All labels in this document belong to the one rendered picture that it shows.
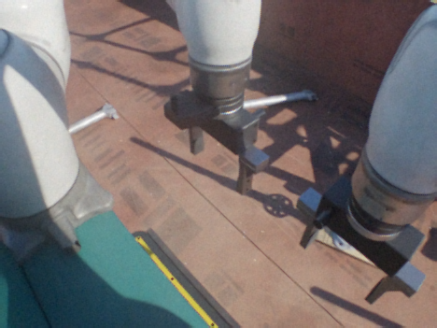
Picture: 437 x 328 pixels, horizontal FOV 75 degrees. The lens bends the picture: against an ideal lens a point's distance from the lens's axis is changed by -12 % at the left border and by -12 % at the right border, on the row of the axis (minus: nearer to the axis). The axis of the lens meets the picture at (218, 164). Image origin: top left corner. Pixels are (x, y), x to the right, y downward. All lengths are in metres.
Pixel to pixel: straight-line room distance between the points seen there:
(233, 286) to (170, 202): 0.46
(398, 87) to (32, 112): 0.36
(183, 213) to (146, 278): 0.94
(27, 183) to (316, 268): 1.07
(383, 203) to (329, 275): 0.96
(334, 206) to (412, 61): 0.21
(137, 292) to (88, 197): 0.16
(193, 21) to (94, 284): 0.35
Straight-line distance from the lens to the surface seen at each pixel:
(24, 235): 0.51
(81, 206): 0.50
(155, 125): 1.76
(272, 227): 1.33
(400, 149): 0.28
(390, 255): 0.41
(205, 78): 0.44
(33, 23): 0.53
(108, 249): 0.47
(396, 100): 0.27
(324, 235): 1.33
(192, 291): 0.85
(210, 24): 0.39
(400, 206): 0.33
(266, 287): 1.21
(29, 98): 0.39
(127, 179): 1.52
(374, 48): 2.00
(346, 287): 1.28
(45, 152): 0.42
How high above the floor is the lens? 1.12
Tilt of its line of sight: 47 degrees down
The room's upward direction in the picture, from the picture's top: straight up
